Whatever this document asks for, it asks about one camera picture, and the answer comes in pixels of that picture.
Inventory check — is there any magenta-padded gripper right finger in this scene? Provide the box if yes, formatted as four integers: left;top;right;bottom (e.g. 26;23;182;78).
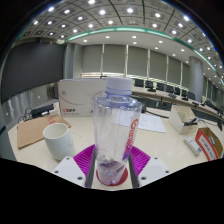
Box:
128;145;172;189

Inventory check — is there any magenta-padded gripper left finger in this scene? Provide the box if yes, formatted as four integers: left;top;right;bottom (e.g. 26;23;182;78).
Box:
52;143;98;189

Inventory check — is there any clear plastic water bottle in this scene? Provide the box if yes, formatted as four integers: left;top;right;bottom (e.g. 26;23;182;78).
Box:
92;76;143;186

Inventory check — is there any white ceramic mug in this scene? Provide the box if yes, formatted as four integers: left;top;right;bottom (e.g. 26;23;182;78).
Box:
42;122;75;162

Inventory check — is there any white paper sheet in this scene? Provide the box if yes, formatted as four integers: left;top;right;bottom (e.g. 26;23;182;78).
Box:
131;112;167;134

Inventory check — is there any white remote control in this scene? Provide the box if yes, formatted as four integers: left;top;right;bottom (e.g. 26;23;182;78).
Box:
183;135;203;157

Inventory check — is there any small open white box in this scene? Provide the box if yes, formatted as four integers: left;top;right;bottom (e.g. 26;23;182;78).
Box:
168;104;199;135

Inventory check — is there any brown paper envelope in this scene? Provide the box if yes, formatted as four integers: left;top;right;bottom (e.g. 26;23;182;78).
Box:
16;114;73;150

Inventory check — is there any large white cardboard box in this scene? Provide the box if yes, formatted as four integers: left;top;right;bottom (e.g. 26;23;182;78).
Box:
57;78;108;118

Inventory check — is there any black power adapter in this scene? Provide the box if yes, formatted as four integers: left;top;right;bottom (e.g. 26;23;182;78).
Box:
29;103;56;118

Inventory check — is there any long curved conference desk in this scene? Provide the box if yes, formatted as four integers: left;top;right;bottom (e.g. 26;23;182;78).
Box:
131;85;224;124

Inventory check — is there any row of black office chairs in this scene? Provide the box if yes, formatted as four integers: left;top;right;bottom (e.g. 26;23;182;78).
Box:
133;78;214;104

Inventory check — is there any brown cardboard tray red side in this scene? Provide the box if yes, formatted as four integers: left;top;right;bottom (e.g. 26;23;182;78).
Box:
194;126;224;162

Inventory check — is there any group of ceiling lights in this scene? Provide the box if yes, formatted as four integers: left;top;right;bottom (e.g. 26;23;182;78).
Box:
19;0;224;68

